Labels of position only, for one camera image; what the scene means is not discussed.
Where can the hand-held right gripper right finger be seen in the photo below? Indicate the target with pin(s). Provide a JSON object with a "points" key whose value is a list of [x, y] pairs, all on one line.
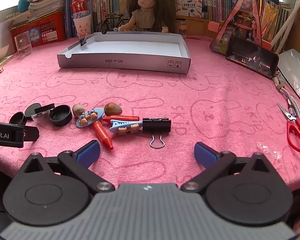
{"points": [[205, 152]]}

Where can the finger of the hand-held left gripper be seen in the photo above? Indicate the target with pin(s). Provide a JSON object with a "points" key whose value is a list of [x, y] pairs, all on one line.
{"points": [[31, 133]]}

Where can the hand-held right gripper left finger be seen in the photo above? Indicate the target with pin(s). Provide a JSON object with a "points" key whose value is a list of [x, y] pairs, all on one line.
{"points": [[88, 152]]}

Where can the black bottle cap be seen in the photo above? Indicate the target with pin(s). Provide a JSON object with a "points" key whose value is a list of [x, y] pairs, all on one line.
{"points": [[60, 115], [31, 111], [18, 118]]}

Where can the red crayon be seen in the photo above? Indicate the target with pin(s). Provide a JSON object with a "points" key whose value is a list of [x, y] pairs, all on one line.
{"points": [[102, 133], [120, 118]]}

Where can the clear plastic lid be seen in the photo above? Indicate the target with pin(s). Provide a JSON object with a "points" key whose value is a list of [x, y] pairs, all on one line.
{"points": [[43, 112]]}

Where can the oval blue bear hair clip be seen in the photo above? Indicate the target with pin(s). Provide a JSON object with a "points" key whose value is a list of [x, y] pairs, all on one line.
{"points": [[90, 116]]}

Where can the brown nut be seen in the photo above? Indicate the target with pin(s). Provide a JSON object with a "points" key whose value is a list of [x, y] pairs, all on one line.
{"points": [[78, 110], [113, 109]]}

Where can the toothed blue bear hair clip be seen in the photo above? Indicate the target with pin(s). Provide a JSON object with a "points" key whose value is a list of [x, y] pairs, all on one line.
{"points": [[125, 127]]}

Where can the large black binder clip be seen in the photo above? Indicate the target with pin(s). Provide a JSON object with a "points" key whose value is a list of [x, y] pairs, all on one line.
{"points": [[156, 125]]}

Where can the white cardboard box tray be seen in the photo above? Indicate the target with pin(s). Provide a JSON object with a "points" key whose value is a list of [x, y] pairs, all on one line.
{"points": [[130, 51]]}

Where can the clear wrapper scrap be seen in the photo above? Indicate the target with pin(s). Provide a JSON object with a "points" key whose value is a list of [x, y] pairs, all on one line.
{"points": [[266, 148]]}

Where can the pink printed towel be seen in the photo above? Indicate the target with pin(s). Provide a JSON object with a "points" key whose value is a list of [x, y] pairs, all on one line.
{"points": [[165, 92]]}

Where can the clear acrylic stand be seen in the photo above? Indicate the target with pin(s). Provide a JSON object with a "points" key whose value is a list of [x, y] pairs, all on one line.
{"points": [[23, 43]]}

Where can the red plastic basket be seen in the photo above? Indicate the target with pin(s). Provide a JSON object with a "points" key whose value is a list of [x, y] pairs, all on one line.
{"points": [[37, 28]]}

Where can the small black binder clip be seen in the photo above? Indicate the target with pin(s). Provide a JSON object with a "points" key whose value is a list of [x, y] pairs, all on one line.
{"points": [[83, 41]]}

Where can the black smartphone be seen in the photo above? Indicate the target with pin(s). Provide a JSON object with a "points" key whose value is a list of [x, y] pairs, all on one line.
{"points": [[252, 57]]}

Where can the cat print paper cup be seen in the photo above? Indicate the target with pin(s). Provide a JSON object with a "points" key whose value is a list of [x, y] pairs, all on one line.
{"points": [[82, 26]]}

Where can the clear plastic folder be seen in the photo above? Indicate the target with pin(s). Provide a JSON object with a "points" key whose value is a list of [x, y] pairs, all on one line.
{"points": [[296, 72]]}

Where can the wooden drawer organizer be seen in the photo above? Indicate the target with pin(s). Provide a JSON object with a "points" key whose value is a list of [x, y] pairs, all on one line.
{"points": [[197, 26]]}

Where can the pink rubber block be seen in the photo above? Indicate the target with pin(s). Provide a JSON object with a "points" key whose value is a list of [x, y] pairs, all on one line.
{"points": [[214, 26]]}

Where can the brown lidded jar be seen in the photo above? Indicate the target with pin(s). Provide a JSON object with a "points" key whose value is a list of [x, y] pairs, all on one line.
{"points": [[181, 28]]}

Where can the black miniature bicycle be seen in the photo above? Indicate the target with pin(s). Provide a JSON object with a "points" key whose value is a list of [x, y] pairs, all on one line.
{"points": [[112, 22]]}

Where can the stack of flat books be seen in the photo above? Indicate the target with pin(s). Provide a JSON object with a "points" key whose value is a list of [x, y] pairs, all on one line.
{"points": [[47, 1]]}

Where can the pink triangular pencil bag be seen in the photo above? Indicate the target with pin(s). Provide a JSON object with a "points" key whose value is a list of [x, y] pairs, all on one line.
{"points": [[237, 22]]}

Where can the red beer can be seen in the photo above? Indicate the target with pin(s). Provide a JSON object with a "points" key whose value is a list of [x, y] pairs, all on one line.
{"points": [[79, 6]]}

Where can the pencil print white box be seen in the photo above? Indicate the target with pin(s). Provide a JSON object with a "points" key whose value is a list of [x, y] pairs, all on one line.
{"points": [[188, 5]]}

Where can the row of yellow books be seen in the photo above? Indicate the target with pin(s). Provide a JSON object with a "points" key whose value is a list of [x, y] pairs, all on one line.
{"points": [[272, 20]]}

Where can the long-haired doll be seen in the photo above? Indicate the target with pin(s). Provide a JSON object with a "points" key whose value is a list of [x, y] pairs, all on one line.
{"points": [[147, 5]]}

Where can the white pipe frame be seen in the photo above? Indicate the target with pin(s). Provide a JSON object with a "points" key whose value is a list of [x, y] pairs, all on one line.
{"points": [[293, 12]]}

